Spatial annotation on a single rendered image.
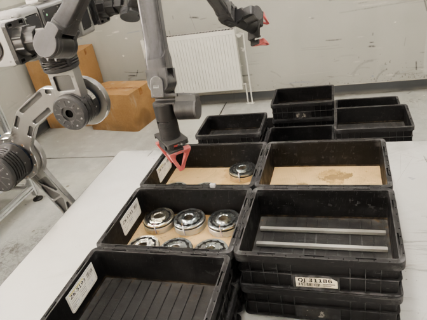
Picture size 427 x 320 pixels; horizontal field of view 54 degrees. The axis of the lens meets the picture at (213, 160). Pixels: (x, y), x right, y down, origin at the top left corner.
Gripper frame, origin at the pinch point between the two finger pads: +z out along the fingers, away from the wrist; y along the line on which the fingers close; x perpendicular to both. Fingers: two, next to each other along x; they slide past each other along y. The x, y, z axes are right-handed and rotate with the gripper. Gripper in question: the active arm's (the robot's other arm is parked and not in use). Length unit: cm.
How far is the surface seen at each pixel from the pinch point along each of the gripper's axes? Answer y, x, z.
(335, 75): 199, -244, 87
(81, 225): 47, 30, 37
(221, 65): 265, -156, 64
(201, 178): 24.0, -16.0, 23.5
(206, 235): -7.8, -1.7, 23.1
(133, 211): 11.7, 14.0, 17.2
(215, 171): 24.6, -22.5, 23.4
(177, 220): 2.1, 3.2, 20.5
